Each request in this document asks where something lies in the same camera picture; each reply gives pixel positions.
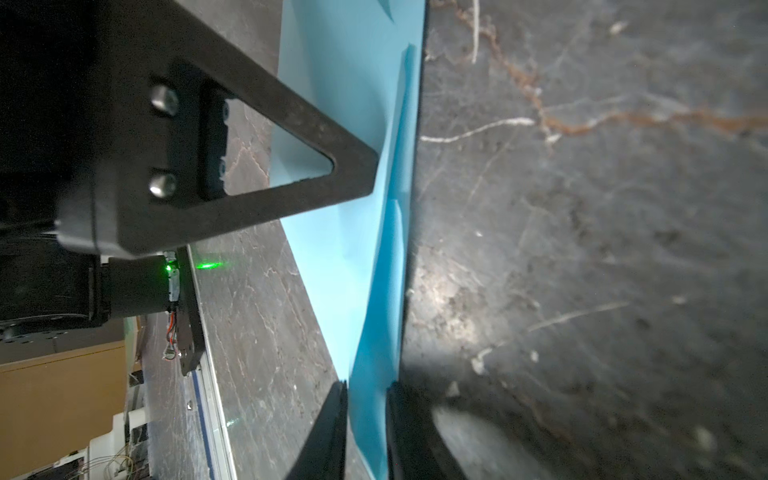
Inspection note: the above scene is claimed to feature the light blue paper sheet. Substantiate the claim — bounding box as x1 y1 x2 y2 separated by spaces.
278 1 426 479

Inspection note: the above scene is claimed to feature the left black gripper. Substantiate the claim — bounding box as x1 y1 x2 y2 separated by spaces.
0 0 157 241

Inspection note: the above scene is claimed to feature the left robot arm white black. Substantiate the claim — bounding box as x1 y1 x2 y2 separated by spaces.
1 1 379 343

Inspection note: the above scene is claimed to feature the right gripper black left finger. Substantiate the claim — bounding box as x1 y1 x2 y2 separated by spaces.
299 381 348 480

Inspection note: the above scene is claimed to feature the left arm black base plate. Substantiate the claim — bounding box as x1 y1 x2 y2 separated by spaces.
164 246 206 376

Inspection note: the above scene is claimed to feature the aluminium mounting rail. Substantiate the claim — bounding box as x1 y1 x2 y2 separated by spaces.
190 353 237 480

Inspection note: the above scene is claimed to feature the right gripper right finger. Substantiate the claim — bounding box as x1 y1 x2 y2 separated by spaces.
386 381 466 479

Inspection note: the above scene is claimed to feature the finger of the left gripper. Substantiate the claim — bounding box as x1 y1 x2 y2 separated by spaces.
57 1 378 258

